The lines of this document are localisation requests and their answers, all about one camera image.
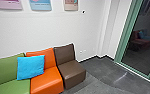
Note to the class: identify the brown sofa seat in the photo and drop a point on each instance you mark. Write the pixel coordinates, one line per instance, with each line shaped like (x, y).
(71, 73)

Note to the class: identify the orange sofa seat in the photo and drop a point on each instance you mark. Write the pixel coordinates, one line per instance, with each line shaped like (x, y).
(46, 83)

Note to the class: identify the blue square cushion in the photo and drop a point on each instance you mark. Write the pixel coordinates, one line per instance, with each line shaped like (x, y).
(31, 66)

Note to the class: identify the green framed glass partition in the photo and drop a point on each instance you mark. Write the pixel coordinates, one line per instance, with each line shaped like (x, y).
(127, 33)

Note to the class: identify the red sofa behind glass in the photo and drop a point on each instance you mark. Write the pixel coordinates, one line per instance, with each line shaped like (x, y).
(142, 39)

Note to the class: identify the green sofa seat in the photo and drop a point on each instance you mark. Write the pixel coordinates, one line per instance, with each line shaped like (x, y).
(4, 68)

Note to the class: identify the white double wall socket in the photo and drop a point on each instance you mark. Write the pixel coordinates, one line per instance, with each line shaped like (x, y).
(81, 51)

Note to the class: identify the small black wall sensor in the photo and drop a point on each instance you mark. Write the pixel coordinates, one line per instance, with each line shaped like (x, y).
(83, 12)

